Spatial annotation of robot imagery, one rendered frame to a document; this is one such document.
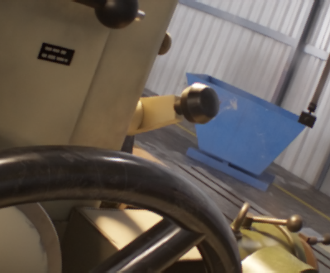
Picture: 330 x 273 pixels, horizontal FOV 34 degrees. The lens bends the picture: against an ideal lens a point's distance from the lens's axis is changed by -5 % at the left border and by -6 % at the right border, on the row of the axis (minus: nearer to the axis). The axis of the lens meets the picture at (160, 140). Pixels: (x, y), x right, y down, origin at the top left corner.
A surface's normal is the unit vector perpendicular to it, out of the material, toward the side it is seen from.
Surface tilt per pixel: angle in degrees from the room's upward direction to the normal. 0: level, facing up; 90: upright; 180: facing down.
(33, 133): 90
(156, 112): 90
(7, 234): 64
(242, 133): 90
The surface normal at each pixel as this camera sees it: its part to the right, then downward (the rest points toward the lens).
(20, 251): 0.90, 0.06
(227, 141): -0.32, 0.09
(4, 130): 0.61, 0.41
